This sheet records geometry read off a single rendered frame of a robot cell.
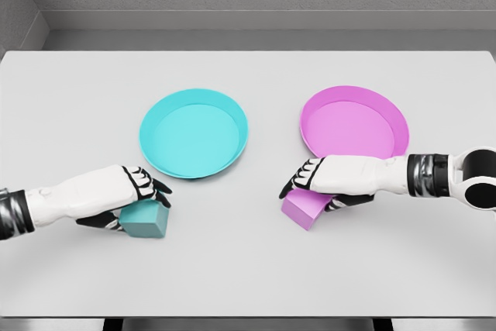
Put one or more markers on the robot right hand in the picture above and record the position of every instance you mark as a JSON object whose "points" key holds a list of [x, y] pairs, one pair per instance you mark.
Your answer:
{"points": [[333, 174]]}

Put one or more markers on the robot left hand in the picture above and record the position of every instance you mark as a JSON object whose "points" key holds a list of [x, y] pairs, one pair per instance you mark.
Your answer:
{"points": [[112, 183]]}

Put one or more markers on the pink block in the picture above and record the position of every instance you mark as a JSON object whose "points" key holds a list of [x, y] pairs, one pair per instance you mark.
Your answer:
{"points": [[302, 207]]}

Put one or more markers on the teal block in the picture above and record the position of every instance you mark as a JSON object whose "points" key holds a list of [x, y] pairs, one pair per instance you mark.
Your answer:
{"points": [[145, 220]]}

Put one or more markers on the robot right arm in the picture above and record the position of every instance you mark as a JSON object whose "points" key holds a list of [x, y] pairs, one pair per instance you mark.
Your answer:
{"points": [[434, 176]]}

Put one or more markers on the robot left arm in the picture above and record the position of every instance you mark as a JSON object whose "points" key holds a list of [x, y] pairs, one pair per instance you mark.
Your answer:
{"points": [[35, 203]]}

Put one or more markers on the pink plate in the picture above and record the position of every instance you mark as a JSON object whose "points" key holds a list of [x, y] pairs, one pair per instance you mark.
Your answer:
{"points": [[352, 125]]}

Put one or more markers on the cyan plate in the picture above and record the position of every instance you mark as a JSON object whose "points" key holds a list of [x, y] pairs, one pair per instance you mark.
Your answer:
{"points": [[193, 133]]}

